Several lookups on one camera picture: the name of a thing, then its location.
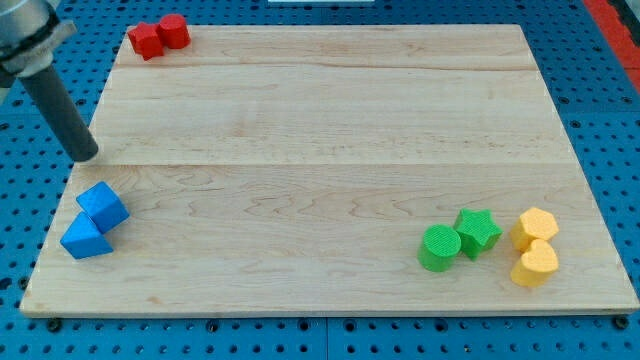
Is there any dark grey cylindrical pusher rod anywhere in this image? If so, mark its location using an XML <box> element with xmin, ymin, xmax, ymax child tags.
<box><xmin>20</xmin><ymin>66</ymin><xmax>99</xmax><ymax>162</ymax></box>

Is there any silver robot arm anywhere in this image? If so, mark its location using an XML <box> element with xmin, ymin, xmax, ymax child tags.
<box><xmin>1</xmin><ymin>0</ymin><xmax>98</xmax><ymax>162</ymax></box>

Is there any blue cube block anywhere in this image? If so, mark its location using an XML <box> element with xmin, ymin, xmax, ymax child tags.
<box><xmin>76</xmin><ymin>181</ymin><xmax>130</xmax><ymax>233</ymax></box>

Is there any blue triangle block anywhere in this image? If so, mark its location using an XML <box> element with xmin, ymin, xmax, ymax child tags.
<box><xmin>60</xmin><ymin>212</ymin><xmax>113</xmax><ymax>259</ymax></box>

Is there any red star block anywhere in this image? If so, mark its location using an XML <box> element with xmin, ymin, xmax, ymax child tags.
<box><xmin>127</xmin><ymin>22</ymin><xmax>164</xmax><ymax>61</ymax></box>

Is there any red cylinder block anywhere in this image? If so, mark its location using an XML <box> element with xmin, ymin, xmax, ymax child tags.
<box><xmin>158</xmin><ymin>13</ymin><xmax>191</xmax><ymax>49</ymax></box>

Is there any light wooden board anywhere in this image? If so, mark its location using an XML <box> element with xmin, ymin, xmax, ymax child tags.
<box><xmin>20</xmin><ymin>24</ymin><xmax>639</xmax><ymax>318</ymax></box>

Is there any green cylinder block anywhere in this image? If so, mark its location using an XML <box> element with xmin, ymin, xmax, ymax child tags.
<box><xmin>417</xmin><ymin>224</ymin><xmax>461</xmax><ymax>272</ymax></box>

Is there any green star block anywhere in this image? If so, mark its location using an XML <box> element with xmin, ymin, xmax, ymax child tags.
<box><xmin>453</xmin><ymin>208</ymin><xmax>503</xmax><ymax>261</ymax></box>

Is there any yellow hexagon block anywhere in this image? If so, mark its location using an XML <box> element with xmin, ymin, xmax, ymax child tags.
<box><xmin>509</xmin><ymin>207</ymin><xmax>559</xmax><ymax>252</ymax></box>

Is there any yellow heart block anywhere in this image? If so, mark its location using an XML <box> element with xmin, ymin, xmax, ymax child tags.
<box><xmin>510</xmin><ymin>239</ymin><xmax>559</xmax><ymax>288</ymax></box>

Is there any red tape strip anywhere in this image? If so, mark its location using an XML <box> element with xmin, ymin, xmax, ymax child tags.
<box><xmin>583</xmin><ymin>0</ymin><xmax>639</xmax><ymax>91</ymax></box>

